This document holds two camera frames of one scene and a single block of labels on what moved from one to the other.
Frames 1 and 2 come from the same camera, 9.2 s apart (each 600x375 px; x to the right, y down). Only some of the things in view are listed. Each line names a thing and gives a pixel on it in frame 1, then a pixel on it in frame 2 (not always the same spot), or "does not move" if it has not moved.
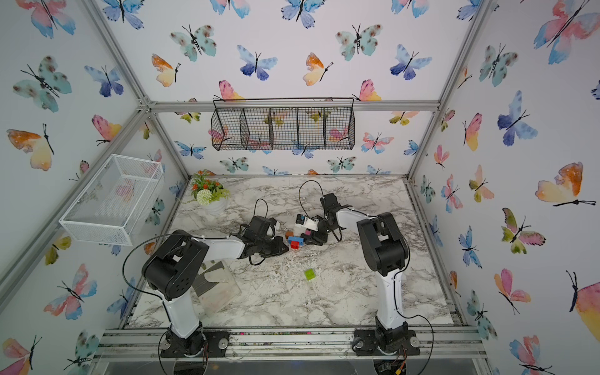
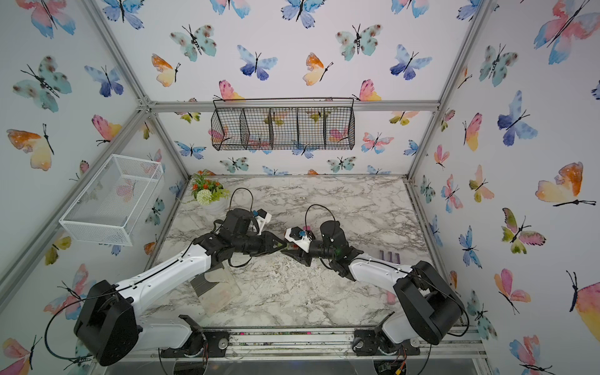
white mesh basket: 110,205 does not move
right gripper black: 321,237 to 298,255
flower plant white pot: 209,193 does not move
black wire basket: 283,124 does not move
